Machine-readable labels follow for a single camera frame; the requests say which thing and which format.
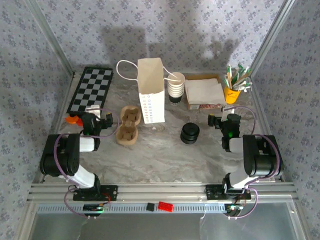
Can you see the brown cardboard cup carrier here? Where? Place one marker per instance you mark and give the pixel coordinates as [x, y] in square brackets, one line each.
[127, 127]

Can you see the white printed paper bag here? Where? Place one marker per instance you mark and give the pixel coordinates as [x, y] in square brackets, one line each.
[151, 100]

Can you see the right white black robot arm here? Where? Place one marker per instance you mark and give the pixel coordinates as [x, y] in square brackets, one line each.
[260, 157]

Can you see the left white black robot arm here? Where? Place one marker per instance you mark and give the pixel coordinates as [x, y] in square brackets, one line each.
[62, 155]

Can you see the red plastic piece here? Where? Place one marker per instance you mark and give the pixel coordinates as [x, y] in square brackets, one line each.
[80, 123]

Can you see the orange plastic piece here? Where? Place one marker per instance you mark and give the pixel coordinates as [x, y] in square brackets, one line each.
[71, 119]

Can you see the brown cardboard napkin box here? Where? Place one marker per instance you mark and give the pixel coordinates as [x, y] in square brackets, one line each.
[192, 106]

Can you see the stack of black cup lids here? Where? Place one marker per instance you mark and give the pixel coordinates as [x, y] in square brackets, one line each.
[190, 138]

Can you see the stack of white napkins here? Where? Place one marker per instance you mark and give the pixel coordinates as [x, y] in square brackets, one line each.
[203, 91]

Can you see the black grey chessboard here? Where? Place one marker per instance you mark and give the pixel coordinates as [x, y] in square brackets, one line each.
[91, 90]

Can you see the stack of white paper cups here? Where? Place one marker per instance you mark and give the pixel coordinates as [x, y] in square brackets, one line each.
[175, 93]

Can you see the left circuit board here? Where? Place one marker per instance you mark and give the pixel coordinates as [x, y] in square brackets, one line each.
[95, 207]

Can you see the circuit board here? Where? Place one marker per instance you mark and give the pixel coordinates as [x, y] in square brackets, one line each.
[95, 207]
[233, 208]

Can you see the right circuit board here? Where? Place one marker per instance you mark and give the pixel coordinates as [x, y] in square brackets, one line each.
[233, 208]

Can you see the small black square block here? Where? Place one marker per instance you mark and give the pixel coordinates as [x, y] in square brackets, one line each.
[150, 207]

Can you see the red toy brick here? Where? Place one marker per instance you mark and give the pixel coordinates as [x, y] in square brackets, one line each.
[165, 206]

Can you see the grey metal panel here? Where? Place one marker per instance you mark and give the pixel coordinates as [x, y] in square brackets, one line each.
[160, 227]

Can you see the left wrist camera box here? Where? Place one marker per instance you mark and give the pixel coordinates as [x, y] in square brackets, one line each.
[93, 109]

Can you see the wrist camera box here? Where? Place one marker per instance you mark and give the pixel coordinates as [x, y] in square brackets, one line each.
[93, 109]
[228, 109]

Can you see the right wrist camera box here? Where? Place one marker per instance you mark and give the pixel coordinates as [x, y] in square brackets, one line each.
[228, 109]

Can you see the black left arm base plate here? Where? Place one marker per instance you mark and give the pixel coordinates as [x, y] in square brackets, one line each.
[111, 192]

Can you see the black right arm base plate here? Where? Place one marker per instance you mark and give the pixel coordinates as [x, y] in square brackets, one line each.
[212, 192]

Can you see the aluminium front rail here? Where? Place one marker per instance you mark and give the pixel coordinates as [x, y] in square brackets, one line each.
[160, 192]

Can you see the aluminium frame post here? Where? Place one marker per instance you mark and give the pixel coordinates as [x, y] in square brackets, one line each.
[53, 42]
[272, 35]

